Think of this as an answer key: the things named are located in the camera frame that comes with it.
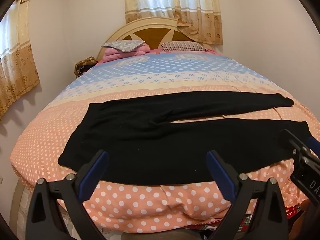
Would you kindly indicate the black pants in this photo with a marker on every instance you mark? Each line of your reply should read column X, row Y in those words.
column 150, row 142

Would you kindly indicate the beige floral window curtain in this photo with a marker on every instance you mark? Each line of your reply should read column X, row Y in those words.
column 17, row 67
column 175, row 5

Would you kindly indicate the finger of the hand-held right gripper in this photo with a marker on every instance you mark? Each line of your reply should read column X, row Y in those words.
column 291, row 141
column 315, row 146

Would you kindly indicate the cream wooden headboard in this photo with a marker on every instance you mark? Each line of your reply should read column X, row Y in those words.
column 150, row 33

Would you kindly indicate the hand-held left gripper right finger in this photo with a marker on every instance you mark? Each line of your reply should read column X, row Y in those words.
column 220, row 172

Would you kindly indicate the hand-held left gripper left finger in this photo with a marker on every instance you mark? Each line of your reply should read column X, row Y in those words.
column 96, row 172

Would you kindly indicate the striped pillow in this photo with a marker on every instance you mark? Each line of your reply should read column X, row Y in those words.
column 185, row 46

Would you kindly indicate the grey floral pillow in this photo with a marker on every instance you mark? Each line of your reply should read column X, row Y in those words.
column 123, row 45

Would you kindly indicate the brown patterned bag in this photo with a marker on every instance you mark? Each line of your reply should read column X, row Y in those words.
column 85, row 66

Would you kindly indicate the pink folded blanket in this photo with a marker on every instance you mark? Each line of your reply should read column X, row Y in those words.
column 130, row 54

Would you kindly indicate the red plaid cloth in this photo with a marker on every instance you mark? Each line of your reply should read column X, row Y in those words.
column 246, row 223

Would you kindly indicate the polka dot bed blanket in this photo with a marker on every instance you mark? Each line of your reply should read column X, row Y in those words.
column 150, row 205

